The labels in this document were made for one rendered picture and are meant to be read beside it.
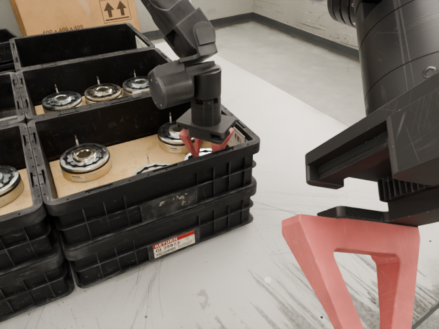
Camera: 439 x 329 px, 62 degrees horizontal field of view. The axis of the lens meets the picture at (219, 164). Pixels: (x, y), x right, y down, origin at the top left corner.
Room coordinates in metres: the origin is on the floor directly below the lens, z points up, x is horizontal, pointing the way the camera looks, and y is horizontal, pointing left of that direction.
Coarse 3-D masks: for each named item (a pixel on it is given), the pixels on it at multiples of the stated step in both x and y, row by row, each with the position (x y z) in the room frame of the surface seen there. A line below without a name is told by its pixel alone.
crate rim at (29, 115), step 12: (156, 48) 1.11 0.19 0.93; (84, 60) 1.01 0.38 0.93; (96, 60) 1.02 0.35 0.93; (168, 60) 1.01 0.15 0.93; (24, 72) 0.94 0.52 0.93; (24, 84) 0.85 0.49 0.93; (24, 96) 0.79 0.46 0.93; (132, 96) 0.79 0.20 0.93; (24, 108) 0.73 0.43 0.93; (72, 108) 0.73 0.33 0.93
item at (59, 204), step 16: (144, 96) 0.79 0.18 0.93; (64, 112) 0.71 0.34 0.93; (80, 112) 0.71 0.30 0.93; (224, 112) 0.71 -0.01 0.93; (32, 128) 0.64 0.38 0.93; (240, 128) 0.65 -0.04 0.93; (32, 144) 0.58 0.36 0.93; (240, 144) 0.58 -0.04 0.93; (256, 144) 0.59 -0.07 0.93; (192, 160) 0.53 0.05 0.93; (208, 160) 0.54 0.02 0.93; (224, 160) 0.55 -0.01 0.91; (144, 176) 0.49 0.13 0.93; (160, 176) 0.50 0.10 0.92; (176, 176) 0.51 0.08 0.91; (48, 192) 0.45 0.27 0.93; (80, 192) 0.45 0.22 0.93; (96, 192) 0.45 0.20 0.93; (112, 192) 0.46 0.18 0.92; (128, 192) 0.47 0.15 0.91; (48, 208) 0.42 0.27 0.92; (64, 208) 0.42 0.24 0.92; (80, 208) 0.43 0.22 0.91
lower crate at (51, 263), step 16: (64, 256) 0.48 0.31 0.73; (16, 272) 0.37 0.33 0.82; (32, 272) 0.38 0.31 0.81; (48, 272) 0.40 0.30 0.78; (64, 272) 0.42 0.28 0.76; (0, 288) 0.36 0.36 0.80; (16, 288) 0.38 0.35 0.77; (32, 288) 0.38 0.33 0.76; (48, 288) 0.40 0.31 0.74; (64, 288) 0.41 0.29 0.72; (0, 304) 0.36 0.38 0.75; (16, 304) 0.37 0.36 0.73; (32, 304) 0.38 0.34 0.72; (0, 320) 0.35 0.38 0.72
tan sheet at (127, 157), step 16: (128, 144) 0.73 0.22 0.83; (144, 144) 0.73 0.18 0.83; (208, 144) 0.73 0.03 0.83; (112, 160) 0.67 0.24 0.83; (128, 160) 0.67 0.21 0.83; (144, 160) 0.67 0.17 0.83; (160, 160) 0.67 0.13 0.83; (176, 160) 0.67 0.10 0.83; (112, 176) 0.61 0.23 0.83; (128, 176) 0.61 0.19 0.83; (64, 192) 0.56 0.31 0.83
